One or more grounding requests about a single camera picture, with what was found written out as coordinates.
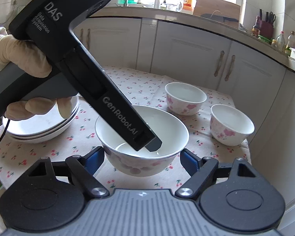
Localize large white bowl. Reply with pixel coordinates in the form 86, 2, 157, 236
94, 104, 190, 178

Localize pink floral white bowl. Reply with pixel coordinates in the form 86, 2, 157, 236
165, 82, 207, 116

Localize white kitchen base cabinets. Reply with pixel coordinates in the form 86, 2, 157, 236
74, 18, 295, 223

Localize left gloved hand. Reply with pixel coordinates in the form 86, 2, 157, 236
0, 28, 74, 122

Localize dark sauce bottle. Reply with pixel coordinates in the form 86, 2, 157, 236
252, 16, 260, 38

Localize wooden cutting board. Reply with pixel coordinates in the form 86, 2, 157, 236
193, 0, 241, 21

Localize dark red knife block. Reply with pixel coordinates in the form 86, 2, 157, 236
258, 9, 276, 40

